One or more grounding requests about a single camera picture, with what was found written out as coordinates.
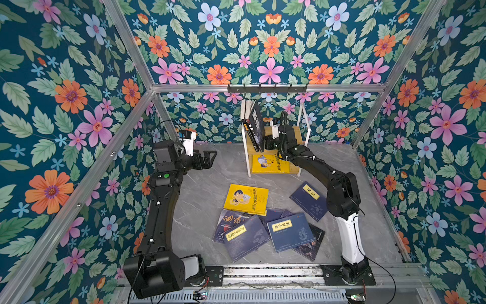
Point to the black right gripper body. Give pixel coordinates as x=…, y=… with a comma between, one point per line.
x=272, y=144

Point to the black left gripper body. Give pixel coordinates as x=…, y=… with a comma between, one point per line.
x=197, y=164

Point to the black wolf cover book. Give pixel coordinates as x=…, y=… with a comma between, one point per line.
x=258, y=132

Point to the yellow cartoon cover book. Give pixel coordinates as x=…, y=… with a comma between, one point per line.
x=246, y=199

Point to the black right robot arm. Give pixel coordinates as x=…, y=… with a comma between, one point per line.
x=343, y=200

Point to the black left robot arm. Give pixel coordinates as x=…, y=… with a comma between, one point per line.
x=155, y=269

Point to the white wooden book shelf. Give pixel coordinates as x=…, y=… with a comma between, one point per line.
x=250, y=151

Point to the yellow book under shelf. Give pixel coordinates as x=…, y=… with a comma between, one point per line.
x=269, y=164

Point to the black book on shelf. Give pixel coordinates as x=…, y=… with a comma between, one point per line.
x=245, y=114

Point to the dark book orange calligraphy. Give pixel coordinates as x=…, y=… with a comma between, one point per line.
x=227, y=220

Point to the small dark blue book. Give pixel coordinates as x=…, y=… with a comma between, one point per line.
x=308, y=198

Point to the blue book in middle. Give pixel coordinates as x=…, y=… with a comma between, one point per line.
x=274, y=214

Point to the blue book yellow label left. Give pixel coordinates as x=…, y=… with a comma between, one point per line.
x=245, y=238

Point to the blue book yellow label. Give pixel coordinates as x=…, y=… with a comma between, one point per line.
x=245, y=238
x=290, y=232

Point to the blue book yellow label right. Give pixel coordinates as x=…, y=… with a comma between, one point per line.
x=290, y=232

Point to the dark patterned book bottom right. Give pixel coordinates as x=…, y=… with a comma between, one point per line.
x=310, y=250

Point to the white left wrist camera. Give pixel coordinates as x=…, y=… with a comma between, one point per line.
x=188, y=139

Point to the black hook rail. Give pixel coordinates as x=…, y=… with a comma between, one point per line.
x=271, y=88

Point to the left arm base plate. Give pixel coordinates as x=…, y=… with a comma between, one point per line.
x=211, y=276

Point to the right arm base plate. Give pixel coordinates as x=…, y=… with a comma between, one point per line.
x=333, y=276

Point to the aluminium mounting rail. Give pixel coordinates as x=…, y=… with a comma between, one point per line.
x=387, y=276

